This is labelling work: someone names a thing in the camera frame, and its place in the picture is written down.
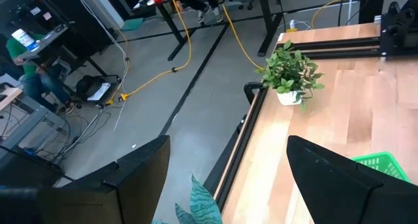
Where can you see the person's shoe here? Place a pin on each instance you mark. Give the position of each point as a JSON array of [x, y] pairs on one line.
[[204, 15], [218, 14]]

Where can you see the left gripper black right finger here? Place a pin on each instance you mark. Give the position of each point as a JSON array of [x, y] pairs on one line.
[[343, 191]]

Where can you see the black aluminium table frame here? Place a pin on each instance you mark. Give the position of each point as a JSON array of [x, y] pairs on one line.
[[343, 42]]

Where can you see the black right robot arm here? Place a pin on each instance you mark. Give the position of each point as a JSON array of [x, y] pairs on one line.
[[401, 31]]

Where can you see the teal plant in white pot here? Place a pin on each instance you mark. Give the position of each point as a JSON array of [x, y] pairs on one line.
[[202, 207]]

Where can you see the black bag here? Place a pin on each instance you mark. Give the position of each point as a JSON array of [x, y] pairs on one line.
[[86, 87]]

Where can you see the black desk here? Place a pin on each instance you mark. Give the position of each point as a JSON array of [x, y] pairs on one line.
[[178, 38]]

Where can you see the green plastic basket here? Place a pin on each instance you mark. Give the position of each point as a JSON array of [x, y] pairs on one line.
[[382, 163]]

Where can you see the person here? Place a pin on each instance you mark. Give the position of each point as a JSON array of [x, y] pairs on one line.
[[32, 80]]

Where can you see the grey metal rack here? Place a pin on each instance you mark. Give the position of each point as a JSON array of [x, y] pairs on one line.
[[32, 119]]

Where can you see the white wipes canister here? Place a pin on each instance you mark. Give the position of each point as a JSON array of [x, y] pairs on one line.
[[25, 39]]

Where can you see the green leafy potted plant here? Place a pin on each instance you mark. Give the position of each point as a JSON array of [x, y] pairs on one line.
[[289, 70]]

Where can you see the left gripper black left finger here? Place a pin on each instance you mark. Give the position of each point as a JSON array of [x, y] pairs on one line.
[[130, 191]]

